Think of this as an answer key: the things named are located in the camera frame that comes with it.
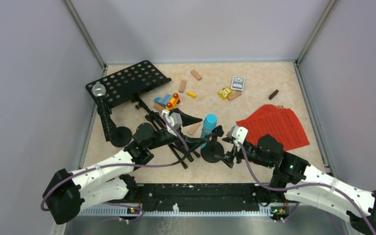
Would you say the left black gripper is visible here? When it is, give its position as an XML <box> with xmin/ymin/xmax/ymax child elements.
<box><xmin>147</xmin><ymin>108</ymin><xmax>210</xmax><ymax>153</ymax></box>

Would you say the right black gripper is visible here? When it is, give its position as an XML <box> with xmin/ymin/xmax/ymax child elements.
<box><xmin>215</xmin><ymin>136</ymin><xmax>274</xmax><ymax>168</ymax></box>

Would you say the black round-base microphone stand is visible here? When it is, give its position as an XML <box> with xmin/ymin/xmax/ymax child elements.
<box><xmin>200</xmin><ymin>125</ymin><xmax>224</xmax><ymax>163</ymax></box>

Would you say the blue toy microphone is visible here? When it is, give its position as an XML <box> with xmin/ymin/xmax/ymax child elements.
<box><xmin>200</xmin><ymin>114</ymin><xmax>217</xmax><ymax>138</ymax></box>

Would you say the red sheet music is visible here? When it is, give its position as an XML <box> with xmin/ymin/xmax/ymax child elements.
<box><xmin>228</xmin><ymin>104</ymin><xmax>310</xmax><ymax>151</ymax></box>

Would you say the black music stand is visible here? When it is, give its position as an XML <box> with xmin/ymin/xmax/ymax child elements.
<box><xmin>86</xmin><ymin>60</ymin><xmax>191</xmax><ymax>170</ymax></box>

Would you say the black silver-head microphone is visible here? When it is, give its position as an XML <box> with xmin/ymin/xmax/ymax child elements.
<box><xmin>91</xmin><ymin>83</ymin><xmax>116</xmax><ymax>141</ymax></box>

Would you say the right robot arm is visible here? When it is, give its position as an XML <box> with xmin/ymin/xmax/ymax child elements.
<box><xmin>222</xmin><ymin>135</ymin><xmax>376</xmax><ymax>235</ymax></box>

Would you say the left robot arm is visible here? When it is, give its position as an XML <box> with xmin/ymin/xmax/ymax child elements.
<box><xmin>40</xmin><ymin>108</ymin><xmax>207</xmax><ymax>225</ymax></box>

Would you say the light wooden block front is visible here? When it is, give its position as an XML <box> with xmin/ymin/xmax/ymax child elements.
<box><xmin>188</xmin><ymin>122</ymin><xmax>201</xmax><ymax>136</ymax></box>

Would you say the light wooden block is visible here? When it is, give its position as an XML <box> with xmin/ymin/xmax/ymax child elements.
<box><xmin>190</xmin><ymin>70</ymin><xmax>202</xmax><ymax>81</ymax></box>
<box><xmin>178</xmin><ymin>80</ymin><xmax>187</xmax><ymax>93</ymax></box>
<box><xmin>188</xmin><ymin>122</ymin><xmax>201</xmax><ymax>136</ymax></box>

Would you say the blue yellow toy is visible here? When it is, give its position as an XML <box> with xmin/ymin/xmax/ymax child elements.
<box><xmin>153</xmin><ymin>93</ymin><xmax>181</xmax><ymax>112</ymax></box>

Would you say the small yellow block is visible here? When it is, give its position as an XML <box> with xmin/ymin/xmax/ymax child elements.
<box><xmin>187</xmin><ymin>92</ymin><xmax>197</xmax><ymax>99</ymax></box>

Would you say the light wooden block middle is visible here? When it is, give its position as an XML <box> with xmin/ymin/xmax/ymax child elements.
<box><xmin>178</xmin><ymin>80</ymin><xmax>187</xmax><ymax>93</ymax></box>

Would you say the yellow toy block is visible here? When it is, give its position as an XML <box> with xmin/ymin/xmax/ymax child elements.
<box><xmin>217</xmin><ymin>87</ymin><xmax>233</xmax><ymax>100</ymax></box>

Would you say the wooden block near card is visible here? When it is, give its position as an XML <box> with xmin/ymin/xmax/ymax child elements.
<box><xmin>228</xmin><ymin>91</ymin><xmax>242</xmax><ymax>101</ymax></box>

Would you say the light wooden block back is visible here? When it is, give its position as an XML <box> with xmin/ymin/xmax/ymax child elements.
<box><xmin>190</xmin><ymin>70</ymin><xmax>202</xmax><ymax>81</ymax></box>

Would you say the blue playing card box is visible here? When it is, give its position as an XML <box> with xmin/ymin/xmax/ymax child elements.
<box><xmin>231</xmin><ymin>76</ymin><xmax>245</xmax><ymax>92</ymax></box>

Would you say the dark brown wooden block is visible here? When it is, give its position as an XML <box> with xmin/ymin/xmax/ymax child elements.
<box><xmin>268</xmin><ymin>90</ymin><xmax>279</xmax><ymax>100</ymax></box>

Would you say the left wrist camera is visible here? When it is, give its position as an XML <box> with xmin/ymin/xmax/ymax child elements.
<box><xmin>160</xmin><ymin>109</ymin><xmax>183</xmax><ymax>136</ymax></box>

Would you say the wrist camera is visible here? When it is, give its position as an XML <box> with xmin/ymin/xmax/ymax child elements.
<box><xmin>160</xmin><ymin>109</ymin><xmax>183</xmax><ymax>136</ymax></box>
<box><xmin>228</xmin><ymin>125</ymin><xmax>248</xmax><ymax>151</ymax></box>

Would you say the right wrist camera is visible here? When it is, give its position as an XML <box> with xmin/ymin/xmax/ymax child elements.
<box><xmin>228</xmin><ymin>125</ymin><xmax>248</xmax><ymax>151</ymax></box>

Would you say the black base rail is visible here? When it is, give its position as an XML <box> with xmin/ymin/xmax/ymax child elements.
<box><xmin>117</xmin><ymin>183</ymin><xmax>293</xmax><ymax>218</ymax></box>

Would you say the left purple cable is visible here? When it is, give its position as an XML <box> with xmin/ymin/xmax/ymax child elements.
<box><xmin>41</xmin><ymin>113</ymin><xmax>192</xmax><ymax>224</ymax></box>

